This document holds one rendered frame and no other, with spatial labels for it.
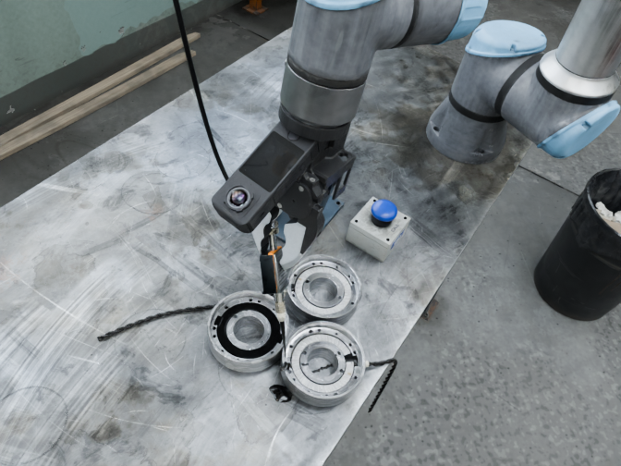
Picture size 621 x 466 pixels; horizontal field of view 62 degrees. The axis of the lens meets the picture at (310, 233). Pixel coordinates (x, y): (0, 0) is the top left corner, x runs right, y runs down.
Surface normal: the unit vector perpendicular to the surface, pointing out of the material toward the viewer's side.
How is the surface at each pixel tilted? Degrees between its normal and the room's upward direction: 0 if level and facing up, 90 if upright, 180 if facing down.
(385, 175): 0
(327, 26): 83
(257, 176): 23
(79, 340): 0
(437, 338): 0
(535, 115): 94
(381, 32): 98
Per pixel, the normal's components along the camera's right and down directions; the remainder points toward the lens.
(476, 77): -0.83, 0.36
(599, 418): 0.12, -0.63
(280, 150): -0.09, -0.33
